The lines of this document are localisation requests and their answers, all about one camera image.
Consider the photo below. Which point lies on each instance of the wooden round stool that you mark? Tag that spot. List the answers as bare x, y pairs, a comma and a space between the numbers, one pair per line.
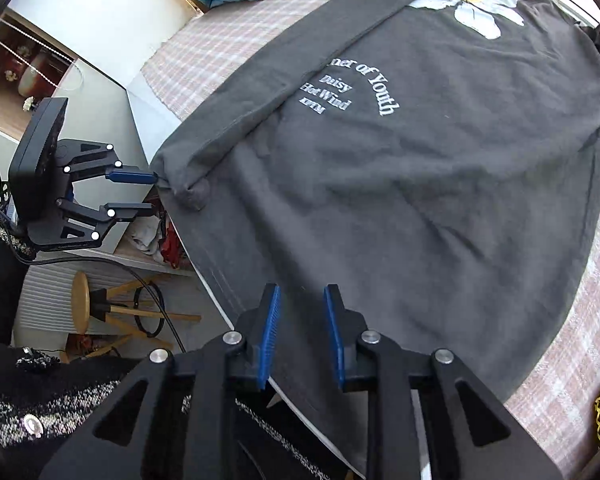
106, 318

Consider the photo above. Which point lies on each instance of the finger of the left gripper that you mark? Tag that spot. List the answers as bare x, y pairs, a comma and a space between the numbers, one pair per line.
85, 227
82, 160

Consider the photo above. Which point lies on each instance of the wooden shelf with jars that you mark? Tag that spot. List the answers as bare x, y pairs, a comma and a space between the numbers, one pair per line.
32, 66

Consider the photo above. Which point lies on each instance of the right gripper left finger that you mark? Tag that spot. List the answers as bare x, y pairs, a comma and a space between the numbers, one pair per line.
171, 413

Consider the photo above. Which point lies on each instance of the dark grey printed sweatshirt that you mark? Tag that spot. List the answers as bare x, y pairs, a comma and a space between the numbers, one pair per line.
437, 160

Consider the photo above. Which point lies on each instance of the person torso black tweed jacket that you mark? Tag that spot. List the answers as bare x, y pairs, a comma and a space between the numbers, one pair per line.
43, 402

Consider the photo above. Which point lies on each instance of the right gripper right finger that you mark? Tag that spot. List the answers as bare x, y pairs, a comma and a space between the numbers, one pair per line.
431, 402

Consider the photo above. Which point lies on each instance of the plaid pink table cloth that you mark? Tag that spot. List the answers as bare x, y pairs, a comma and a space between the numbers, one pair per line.
555, 402

